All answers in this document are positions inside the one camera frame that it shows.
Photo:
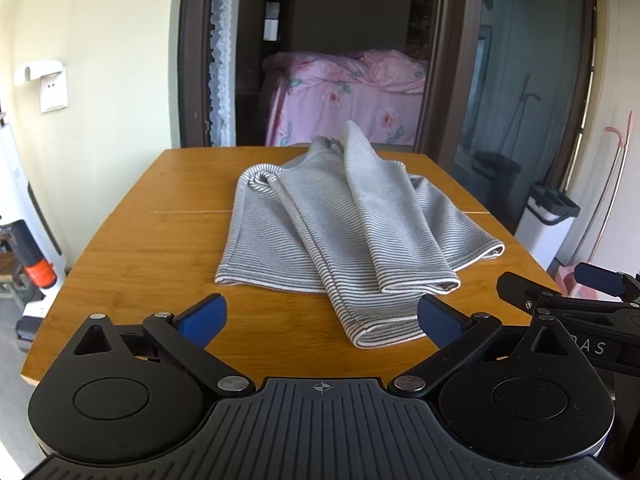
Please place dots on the grey striped garment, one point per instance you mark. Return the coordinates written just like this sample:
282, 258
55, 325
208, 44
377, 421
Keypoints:
350, 220

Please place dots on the white lace curtain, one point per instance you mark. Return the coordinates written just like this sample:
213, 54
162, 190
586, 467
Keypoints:
220, 60

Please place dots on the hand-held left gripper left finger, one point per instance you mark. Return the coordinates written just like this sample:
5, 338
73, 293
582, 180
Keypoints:
202, 317

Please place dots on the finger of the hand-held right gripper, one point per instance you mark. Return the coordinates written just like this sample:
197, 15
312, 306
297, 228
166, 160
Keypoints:
600, 277
520, 290

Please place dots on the white upright floor washer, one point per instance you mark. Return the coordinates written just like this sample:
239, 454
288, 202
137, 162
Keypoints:
15, 200

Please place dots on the pink plastic basin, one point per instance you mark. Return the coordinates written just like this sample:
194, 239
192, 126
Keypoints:
570, 280

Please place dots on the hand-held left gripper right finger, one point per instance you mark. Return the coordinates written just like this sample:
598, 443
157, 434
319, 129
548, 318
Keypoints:
442, 320

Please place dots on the dark brown door frame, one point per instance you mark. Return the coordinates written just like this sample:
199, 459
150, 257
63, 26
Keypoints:
192, 60

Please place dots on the white bin with black lid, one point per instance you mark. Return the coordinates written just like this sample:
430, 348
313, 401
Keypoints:
542, 235

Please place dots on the bedroom bookshelf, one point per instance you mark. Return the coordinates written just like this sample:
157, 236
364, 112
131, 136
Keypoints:
420, 20

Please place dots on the white wall socket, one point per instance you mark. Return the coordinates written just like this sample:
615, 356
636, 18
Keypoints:
53, 92

